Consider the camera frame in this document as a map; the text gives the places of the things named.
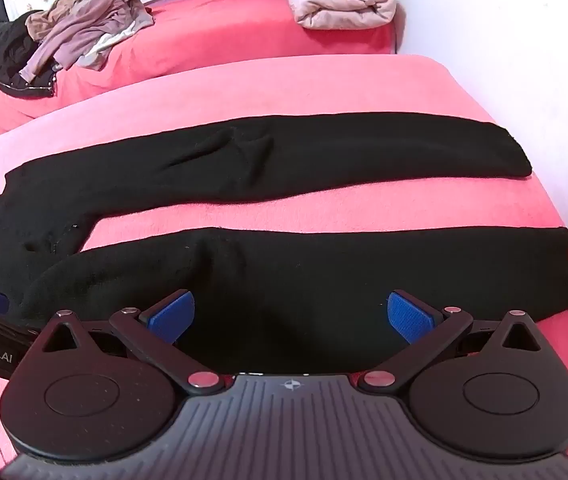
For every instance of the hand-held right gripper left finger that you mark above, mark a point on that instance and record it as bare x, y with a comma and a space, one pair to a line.
171, 315

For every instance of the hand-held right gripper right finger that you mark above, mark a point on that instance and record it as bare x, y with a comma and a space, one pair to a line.
409, 316

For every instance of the black pants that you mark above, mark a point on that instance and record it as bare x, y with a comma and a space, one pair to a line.
314, 160

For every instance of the black studded garment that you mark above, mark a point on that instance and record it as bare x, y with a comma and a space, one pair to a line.
4, 47

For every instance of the pink blanket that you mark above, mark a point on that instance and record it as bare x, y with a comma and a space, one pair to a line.
314, 85

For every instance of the white garment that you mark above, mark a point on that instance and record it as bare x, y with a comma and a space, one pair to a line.
106, 42

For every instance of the tan garment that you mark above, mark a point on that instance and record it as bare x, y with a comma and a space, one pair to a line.
46, 20

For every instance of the red bed sheet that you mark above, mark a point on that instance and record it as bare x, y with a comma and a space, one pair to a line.
214, 35

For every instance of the mauve garment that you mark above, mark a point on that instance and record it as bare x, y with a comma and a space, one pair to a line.
81, 22

